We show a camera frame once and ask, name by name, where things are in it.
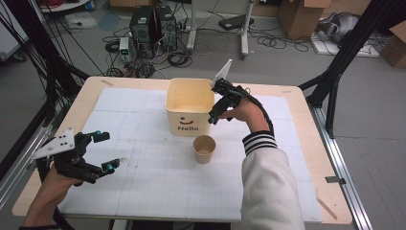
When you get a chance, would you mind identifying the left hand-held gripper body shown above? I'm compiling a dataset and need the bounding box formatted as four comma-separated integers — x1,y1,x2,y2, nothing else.
31,127,102,185

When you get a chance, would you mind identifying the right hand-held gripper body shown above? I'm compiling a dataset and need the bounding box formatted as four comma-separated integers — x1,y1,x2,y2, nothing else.
211,58,247,111

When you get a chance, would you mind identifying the person's left hand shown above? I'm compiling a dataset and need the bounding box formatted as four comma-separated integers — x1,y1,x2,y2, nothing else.
47,164,84,193

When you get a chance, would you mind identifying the person's right hand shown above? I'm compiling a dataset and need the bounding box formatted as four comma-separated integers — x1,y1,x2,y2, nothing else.
219,97,271,134

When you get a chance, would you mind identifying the cream plastic bin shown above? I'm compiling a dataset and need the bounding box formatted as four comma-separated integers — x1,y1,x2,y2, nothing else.
165,78,215,138

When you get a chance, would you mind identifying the brown paper cup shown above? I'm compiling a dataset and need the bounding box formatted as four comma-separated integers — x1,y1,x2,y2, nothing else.
192,134,217,165

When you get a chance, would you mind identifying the white gridded mat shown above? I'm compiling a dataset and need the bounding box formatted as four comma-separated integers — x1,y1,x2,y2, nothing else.
57,86,324,223

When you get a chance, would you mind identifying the white stand leg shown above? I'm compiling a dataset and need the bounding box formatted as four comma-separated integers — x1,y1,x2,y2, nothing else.
186,0,198,53
239,0,257,61

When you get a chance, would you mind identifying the flat black device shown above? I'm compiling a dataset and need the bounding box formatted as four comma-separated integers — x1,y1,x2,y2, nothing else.
217,13,256,32

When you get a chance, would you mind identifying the black computer tower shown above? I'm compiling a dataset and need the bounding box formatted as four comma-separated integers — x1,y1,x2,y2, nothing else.
129,5,158,59
154,5,178,53

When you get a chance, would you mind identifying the small grey power box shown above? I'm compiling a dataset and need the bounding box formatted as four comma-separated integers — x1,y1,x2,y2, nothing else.
119,36,131,56

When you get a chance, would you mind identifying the open cardboard box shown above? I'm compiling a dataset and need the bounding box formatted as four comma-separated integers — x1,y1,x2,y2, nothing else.
277,0,332,41

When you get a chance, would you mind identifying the white flat board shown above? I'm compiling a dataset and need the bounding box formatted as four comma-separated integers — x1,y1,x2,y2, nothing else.
309,34,381,59

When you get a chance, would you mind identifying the clear plastic bag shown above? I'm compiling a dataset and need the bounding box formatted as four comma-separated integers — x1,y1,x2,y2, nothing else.
64,11,100,31

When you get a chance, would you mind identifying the grey bag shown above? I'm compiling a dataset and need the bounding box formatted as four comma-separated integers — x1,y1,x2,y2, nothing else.
315,11,361,45

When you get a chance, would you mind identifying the grey tape piece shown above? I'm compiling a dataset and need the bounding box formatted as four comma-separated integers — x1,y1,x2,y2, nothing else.
324,175,348,186

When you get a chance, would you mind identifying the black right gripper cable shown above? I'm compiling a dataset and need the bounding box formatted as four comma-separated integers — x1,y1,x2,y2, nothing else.
237,85,276,137

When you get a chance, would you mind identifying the aluminium rail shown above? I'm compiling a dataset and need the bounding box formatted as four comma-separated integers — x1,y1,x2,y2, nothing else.
0,124,54,210
306,104,373,230

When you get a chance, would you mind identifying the black coiled floor cable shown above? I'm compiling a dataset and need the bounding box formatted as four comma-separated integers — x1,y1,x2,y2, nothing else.
248,27,310,54

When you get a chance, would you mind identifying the bundle of black floor cables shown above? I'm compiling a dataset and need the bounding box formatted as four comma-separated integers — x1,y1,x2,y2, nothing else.
101,25,194,80

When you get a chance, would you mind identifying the black metal frame stand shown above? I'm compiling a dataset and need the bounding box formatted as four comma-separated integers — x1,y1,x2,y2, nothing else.
298,0,406,139
0,0,92,128

